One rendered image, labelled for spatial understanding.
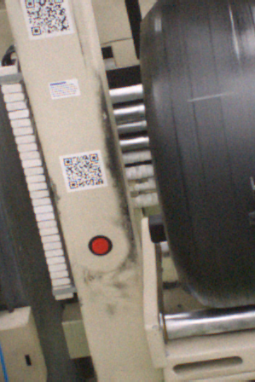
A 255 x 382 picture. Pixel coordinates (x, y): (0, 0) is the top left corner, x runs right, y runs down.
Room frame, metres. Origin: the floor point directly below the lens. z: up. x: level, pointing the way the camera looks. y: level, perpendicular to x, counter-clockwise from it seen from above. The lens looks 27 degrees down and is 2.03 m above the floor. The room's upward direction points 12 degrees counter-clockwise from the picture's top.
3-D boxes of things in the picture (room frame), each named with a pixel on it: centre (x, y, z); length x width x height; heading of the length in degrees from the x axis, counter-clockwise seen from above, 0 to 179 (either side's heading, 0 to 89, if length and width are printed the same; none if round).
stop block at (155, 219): (1.86, -0.05, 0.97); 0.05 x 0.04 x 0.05; 174
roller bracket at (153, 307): (1.75, -0.02, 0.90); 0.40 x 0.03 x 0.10; 174
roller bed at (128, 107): (2.14, -0.02, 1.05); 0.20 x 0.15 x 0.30; 84
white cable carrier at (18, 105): (1.72, 0.15, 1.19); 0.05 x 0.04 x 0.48; 174
